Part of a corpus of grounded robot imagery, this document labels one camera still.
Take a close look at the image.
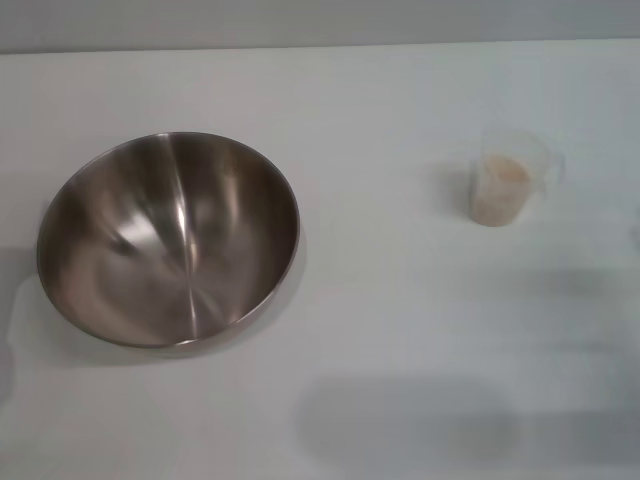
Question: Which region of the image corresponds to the stainless steel mixing bowl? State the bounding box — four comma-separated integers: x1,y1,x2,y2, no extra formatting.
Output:
35,130,302,358

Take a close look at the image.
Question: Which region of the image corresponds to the white uncooked rice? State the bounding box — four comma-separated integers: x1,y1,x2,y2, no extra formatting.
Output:
471,153,530,227

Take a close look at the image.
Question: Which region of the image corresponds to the clear plastic measuring cup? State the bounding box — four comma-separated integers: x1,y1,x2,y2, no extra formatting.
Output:
468,127,567,228

